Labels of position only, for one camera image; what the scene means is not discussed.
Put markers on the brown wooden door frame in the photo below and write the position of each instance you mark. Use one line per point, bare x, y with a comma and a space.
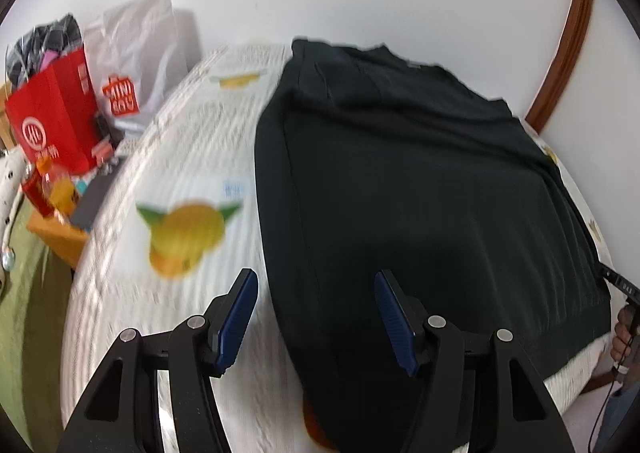
562, 66

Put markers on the white plastic shopping bag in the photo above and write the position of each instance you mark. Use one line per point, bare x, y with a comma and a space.
135, 60

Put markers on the person's right hand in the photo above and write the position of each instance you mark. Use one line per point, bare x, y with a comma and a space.
622, 338

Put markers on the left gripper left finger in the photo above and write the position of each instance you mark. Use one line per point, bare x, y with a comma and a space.
119, 410

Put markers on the black sweatshirt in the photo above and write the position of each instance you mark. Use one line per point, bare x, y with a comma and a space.
366, 162

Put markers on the green blanket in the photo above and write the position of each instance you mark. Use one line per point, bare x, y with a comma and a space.
33, 311

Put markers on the red paper shopping bag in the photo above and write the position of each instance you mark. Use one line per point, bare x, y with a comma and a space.
54, 115

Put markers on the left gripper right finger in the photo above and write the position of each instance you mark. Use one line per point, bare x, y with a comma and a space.
512, 410

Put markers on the plaid cloth in bag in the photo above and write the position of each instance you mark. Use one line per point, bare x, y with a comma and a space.
41, 46

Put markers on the fruit print table cover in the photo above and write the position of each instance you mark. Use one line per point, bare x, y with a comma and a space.
182, 220

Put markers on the orange drink bottle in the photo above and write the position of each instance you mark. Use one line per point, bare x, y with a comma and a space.
58, 188

